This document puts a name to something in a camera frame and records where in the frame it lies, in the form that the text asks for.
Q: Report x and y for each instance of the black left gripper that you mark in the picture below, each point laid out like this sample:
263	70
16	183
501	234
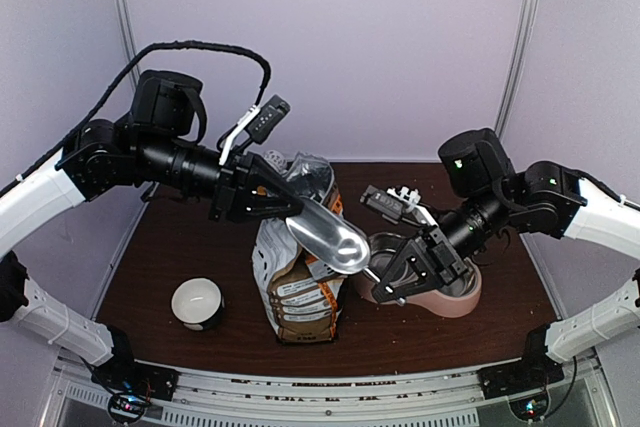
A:
239	168

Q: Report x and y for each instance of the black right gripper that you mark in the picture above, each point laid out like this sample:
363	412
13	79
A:
434	262

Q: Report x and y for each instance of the metal food scoop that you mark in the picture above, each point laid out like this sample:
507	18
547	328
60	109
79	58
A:
332	239

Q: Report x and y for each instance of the dog food bag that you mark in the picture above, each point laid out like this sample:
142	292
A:
303	298

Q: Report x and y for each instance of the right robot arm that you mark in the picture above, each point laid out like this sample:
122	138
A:
545	198

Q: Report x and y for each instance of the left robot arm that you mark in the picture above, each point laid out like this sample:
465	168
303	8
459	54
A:
148	144

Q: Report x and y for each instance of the pink double pet feeder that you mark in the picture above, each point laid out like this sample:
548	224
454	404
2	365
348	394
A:
453	301

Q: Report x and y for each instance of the large steel feeder bowl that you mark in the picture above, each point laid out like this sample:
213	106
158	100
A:
406	267

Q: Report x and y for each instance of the white ceramic bowl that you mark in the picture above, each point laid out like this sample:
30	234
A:
198	304

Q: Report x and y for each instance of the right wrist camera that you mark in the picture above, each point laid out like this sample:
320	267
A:
398	205

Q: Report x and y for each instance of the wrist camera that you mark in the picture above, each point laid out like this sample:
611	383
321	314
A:
398	205
254	127

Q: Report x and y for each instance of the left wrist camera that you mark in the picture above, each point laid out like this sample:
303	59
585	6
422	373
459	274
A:
254	127

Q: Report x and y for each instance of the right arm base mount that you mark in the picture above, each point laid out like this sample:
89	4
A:
527	378

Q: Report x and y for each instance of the aluminium front rail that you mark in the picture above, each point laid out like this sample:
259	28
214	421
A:
451	397

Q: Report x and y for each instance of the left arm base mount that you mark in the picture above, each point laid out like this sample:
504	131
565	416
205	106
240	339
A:
132	386

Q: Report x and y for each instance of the left aluminium frame post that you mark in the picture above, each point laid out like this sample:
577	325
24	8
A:
125	17

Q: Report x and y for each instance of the aluminium frame post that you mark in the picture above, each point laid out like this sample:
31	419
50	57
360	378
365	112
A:
526	21
125	17

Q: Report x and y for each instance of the right aluminium frame post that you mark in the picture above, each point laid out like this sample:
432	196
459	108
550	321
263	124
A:
526	21

